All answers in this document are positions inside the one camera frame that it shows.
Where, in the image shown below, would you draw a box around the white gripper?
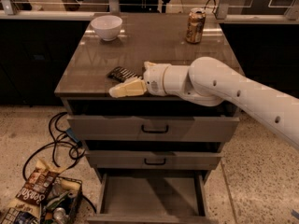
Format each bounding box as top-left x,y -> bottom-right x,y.
109,61 -> 170,98

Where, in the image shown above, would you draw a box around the dark rxbar chocolate wrapper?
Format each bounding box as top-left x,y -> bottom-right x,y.
107,66 -> 140,83

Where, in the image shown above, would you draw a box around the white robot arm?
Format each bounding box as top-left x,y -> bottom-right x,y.
109,57 -> 299,149

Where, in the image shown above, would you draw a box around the white ceramic bowl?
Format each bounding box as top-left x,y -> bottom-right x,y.
91,15 -> 122,41

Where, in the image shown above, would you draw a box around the top grey drawer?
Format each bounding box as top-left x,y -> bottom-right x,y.
68,115 -> 239,142

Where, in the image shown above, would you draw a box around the gold soda can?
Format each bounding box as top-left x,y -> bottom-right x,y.
186,7 -> 206,44

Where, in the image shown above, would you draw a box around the grey drawer cabinet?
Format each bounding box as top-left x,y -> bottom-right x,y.
54,12 -> 254,224

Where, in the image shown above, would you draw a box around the middle grey drawer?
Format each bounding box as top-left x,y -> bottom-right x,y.
86,150 -> 221,170

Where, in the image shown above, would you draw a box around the bottom open grey drawer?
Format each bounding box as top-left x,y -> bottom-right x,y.
88,170 -> 218,224

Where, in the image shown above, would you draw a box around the silver can in basket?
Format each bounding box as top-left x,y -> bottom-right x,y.
53,207 -> 68,224

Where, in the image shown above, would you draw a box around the brown snack chip bag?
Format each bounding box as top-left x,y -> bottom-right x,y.
8,159 -> 65,219

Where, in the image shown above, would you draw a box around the black top drawer handle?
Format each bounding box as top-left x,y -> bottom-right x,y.
141,125 -> 169,134

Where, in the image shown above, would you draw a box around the black drawer handle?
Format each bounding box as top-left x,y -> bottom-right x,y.
144,159 -> 166,166
141,125 -> 169,134

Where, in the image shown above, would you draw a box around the black middle drawer handle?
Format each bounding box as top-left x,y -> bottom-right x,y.
144,159 -> 166,166

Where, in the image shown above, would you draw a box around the black floor cables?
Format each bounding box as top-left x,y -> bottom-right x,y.
21,111 -> 97,214

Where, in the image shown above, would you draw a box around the metal railing frame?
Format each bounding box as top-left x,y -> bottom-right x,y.
1,0 -> 299,22

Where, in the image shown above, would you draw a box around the black wire basket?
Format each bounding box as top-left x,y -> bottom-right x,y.
0,177 -> 82,224

